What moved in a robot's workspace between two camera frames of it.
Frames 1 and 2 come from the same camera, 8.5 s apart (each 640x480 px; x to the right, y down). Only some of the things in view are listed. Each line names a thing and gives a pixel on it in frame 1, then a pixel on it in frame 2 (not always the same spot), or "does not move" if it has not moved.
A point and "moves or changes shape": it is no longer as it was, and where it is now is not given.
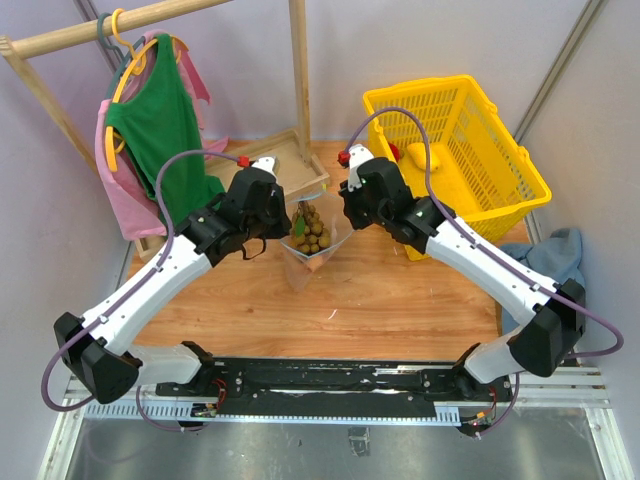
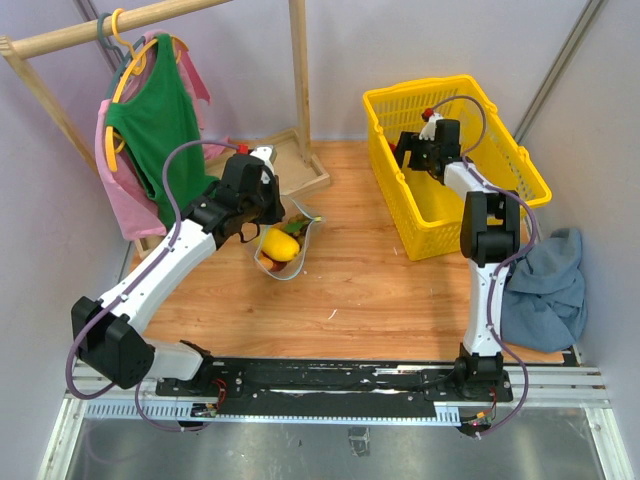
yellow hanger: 113,141 does not move
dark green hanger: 123,57 does not move
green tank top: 156,121 does not move
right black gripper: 348,198 to 408,142
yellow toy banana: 418,151 moves or changes shape
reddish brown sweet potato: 315,261 to 270,263
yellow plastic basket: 480,172 does not move
